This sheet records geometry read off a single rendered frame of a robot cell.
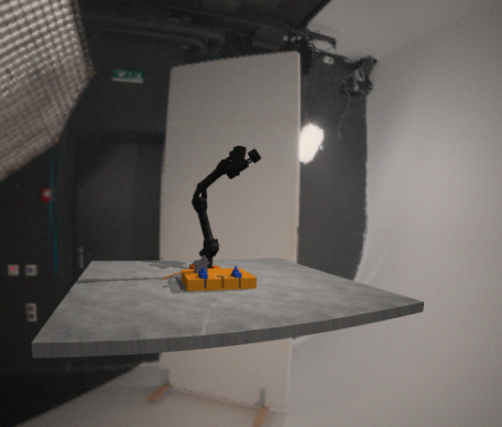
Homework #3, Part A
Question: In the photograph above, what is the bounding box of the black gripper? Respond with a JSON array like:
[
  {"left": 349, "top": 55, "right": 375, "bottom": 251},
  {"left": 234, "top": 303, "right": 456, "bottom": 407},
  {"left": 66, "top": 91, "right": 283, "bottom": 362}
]
[{"left": 224, "top": 149, "right": 261, "bottom": 179}]

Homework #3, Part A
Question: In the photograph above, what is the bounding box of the orange rectangular deck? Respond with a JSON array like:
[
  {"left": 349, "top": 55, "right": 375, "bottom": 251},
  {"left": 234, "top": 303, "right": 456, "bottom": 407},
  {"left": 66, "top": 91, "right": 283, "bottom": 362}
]
[{"left": 181, "top": 267, "right": 257, "bottom": 292}]

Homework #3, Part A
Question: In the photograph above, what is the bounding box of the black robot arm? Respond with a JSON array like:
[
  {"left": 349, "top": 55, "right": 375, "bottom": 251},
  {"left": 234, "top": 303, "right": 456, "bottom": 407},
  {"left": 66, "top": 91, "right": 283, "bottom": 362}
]
[{"left": 192, "top": 146, "right": 246, "bottom": 268}]

